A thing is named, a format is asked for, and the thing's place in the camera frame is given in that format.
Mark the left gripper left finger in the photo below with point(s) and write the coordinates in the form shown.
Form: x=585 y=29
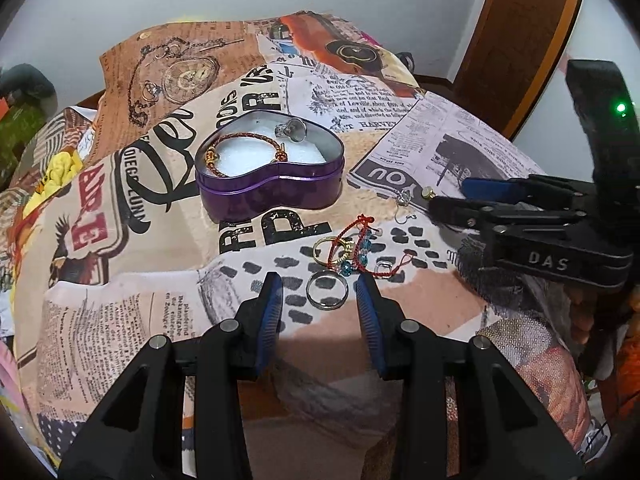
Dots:
x=135 y=432

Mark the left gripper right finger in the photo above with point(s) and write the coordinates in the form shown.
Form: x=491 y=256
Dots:
x=504 y=431

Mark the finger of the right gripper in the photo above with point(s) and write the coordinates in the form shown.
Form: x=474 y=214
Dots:
x=548 y=217
x=536 y=189

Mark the brown wooden door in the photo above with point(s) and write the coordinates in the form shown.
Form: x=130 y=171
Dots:
x=514 y=48

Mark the dark bag on floor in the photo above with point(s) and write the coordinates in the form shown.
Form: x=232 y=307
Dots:
x=407 y=59

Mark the purple heart-shaped tin box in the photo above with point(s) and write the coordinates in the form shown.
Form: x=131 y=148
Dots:
x=263 y=160

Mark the newspaper print bed blanket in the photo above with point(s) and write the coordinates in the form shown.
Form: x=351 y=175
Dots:
x=127 y=250

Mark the yellow garment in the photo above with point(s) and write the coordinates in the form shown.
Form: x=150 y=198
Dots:
x=61 y=169

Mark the patchwork striped quilt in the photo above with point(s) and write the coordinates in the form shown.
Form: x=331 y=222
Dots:
x=62 y=133

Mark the green cloth covered stand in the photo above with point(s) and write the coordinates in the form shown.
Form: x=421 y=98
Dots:
x=18 y=126

